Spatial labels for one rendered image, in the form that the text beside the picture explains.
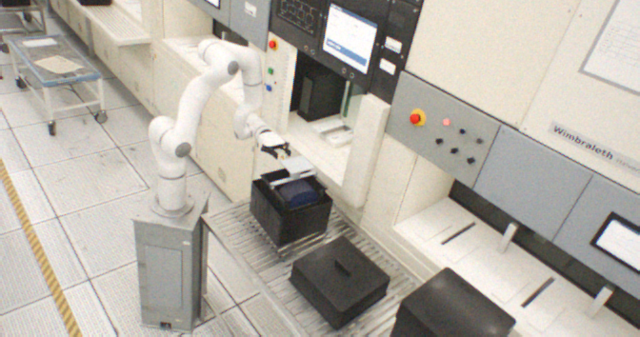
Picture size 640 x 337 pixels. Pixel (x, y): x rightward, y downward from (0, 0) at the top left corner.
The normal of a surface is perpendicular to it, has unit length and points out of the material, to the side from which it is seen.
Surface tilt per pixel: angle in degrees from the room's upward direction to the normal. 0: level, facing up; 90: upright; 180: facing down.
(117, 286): 0
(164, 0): 90
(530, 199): 90
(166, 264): 90
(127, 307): 0
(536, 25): 90
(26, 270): 0
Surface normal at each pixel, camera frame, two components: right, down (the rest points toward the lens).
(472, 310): 0.15, -0.82
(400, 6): -0.76, 0.26
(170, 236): -0.09, 0.54
